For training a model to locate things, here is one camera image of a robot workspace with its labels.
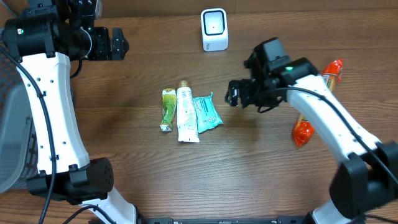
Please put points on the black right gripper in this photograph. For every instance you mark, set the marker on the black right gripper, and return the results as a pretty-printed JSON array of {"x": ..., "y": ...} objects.
[{"x": 244, "y": 93}]

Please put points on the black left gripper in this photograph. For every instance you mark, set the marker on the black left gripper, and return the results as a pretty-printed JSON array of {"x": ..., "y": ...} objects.
[{"x": 109, "y": 43}]

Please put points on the teal wet wipes pack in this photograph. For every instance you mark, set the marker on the teal wet wipes pack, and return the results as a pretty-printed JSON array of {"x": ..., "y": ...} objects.
[{"x": 207, "y": 116}]

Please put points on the white tube gold cap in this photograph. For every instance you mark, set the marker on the white tube gold cap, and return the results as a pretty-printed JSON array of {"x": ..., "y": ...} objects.
[{"x": 186, "y": 115}]

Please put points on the green yellow sachet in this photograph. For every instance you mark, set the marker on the green yellow sachet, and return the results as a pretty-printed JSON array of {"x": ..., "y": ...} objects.
[{"x": 169, "y": 104}]

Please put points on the orange spaghetti pack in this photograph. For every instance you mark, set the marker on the orange spaghetti pack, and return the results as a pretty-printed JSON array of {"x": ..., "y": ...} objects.
[{"x": 303, "y": 130}]

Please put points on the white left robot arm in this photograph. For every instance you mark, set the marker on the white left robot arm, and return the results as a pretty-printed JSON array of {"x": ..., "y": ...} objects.
[{"x": 42, "y": 42}]

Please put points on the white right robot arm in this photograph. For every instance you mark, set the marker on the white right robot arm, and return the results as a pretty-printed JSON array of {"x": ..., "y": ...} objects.
[{"x": 366, "y": 178}]

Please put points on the white barcode scanner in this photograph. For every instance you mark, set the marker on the white barcode scanner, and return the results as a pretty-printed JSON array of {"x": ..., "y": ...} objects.
[{"x": 214, "y": 29}]

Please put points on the brown cardboard backboard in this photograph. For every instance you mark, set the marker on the brown cardboard backboard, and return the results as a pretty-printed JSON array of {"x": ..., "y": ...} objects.
[{"x": 131, "y": 8}]

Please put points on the grey plastic mesh basket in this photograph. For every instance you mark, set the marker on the grey plastic mesh basket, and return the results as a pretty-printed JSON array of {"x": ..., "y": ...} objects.
[{"x": 15, "y": 140}]

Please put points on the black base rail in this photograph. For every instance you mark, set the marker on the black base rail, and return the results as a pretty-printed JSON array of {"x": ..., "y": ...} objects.
[{"x": 278, "y": 220}]

